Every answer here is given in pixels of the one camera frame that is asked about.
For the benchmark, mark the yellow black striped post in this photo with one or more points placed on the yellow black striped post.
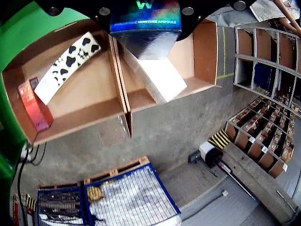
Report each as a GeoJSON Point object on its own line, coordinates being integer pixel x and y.
{"type": "Point", "coordinates": [219, 140]}

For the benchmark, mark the white black machine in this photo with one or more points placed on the white black machine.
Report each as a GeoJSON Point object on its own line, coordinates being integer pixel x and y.
{"type": "Point", "coordinates": [209, 153]}

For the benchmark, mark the tall plain white box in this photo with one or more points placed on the tall plain white box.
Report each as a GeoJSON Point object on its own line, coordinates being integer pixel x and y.
{"type": "Point", "coordinates": [162, 80]}

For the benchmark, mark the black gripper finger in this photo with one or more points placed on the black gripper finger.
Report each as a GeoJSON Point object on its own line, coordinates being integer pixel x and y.
{"type": "Point", "coordinates": [80, 4]}
{"type": "Point", "coordinates": [211, 4]}

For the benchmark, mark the pink product box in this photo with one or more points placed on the pink product box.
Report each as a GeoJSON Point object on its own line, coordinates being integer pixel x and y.
{"type": "Point", "coordinates": [35, 108]}

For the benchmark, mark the yellow black striped barrier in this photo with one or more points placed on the yellow black striped barrier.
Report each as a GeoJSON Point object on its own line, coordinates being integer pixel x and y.
{"type": "Point", "coordinates": [27, 202]}

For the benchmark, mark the small white block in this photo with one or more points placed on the small white block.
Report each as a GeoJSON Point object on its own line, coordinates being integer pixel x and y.
{"type": "Point", "coordinates": [225, 193]}

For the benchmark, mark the grey crumpled sheet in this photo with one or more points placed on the grey crumpled sheet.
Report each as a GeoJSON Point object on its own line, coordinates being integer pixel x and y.
{"type": "Point", "coordinates": [265, 10]}

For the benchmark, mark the wooden stick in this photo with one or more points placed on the wooden stick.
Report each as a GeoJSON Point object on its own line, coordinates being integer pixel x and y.
{"type": "Point", "coordinates": [285, 13]}

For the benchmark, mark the cow pattern white box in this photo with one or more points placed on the cow pattern white box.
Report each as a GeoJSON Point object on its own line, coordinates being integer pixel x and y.
{"type": "Point", "coordinates": [65, 68]}

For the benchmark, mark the long grey beam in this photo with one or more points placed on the long grey beam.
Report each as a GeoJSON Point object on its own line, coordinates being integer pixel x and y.
{"type": "Point", "coordinates": [258, 181]}

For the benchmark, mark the wooden pallet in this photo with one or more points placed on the wooden pallet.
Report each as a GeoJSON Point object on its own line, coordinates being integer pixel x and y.
{"type": "Point", "coordinates": [58, 185]}
{"type": "Point", "coordinates": [117, 170]}

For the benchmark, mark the white power plug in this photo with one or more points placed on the white power plug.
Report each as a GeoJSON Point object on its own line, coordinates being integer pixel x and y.
{"type": "Point", "coordinates": [26, 154]}

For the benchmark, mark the open cardboard box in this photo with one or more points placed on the open cardboard box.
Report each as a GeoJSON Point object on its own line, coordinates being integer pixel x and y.
{"type": "Point", "coordinates": [204, 58]}
{"type": "Point", "coordinates": [82, 94]}

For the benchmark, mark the grey shelving rack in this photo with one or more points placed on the grey shelving rack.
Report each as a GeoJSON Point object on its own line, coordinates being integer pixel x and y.
{"type": "Point", "coordinates": [270, 117]}

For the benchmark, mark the small black box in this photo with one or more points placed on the small black box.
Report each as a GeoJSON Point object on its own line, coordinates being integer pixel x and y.
{"type": "Point", "coordinates": [194, 156]}

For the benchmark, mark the blue bin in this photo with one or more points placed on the blue bin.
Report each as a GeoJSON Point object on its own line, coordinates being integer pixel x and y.
{"type": "Point", "coordinates": [263, 76]}

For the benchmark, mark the blue Secret W box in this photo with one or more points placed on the blue Secret W box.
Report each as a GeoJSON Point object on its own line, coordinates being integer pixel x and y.
{"type": "Point", "coordinates": [145, 30]}

